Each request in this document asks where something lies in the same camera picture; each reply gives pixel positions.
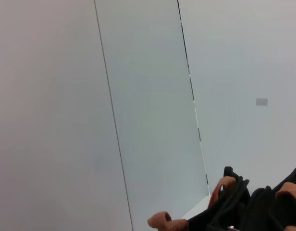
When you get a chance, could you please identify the black food bag orange straps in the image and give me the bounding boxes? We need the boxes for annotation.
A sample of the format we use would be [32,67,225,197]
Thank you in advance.
[147,166,296,231]

